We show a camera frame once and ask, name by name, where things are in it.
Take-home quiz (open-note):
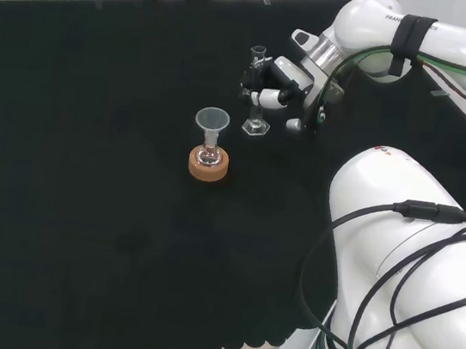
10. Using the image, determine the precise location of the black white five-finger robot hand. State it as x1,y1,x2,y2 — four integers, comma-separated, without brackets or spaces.
233,49,350,141

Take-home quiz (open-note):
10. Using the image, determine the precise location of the clear glass graduated cylinder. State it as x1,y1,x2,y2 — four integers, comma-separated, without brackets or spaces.
238,43,283,140

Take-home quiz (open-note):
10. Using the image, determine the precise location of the clear plastic funnel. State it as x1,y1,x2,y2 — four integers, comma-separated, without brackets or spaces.
191,104,232,149

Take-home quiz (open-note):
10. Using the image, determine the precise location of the clear round-bottom flask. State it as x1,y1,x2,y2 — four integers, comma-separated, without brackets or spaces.
193,132,225,171

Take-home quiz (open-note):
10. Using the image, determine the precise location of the black table cloth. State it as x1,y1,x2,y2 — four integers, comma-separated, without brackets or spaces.
0,0,466,349

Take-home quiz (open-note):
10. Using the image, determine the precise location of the cork ring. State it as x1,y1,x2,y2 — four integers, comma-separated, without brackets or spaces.
186,144,234,185

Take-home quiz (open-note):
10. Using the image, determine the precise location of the black cable with inline connector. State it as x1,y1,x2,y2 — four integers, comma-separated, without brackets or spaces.
292,185,466,349

